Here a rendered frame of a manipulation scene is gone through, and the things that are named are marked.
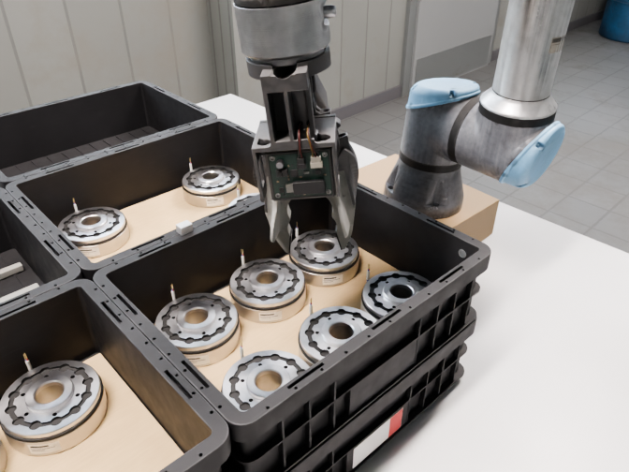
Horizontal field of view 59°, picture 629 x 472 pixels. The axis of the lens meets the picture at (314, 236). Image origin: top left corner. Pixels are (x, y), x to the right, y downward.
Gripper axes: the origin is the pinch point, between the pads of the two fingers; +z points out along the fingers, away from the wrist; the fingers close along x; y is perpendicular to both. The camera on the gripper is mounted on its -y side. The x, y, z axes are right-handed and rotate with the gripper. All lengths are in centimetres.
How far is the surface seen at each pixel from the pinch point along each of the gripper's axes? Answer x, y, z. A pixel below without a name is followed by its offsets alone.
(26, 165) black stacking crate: -61, -49, 11
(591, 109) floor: 156, -307, 117
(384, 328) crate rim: 6.7, 6.4, 7.8
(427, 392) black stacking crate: 12.3, -3.0, 28.9
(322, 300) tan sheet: -1.2, -9.6, 17.0
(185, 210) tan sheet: -25.5, -32.6, 14.3
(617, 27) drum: 239, -478, 114
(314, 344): -1.5, 1.8, 14.1
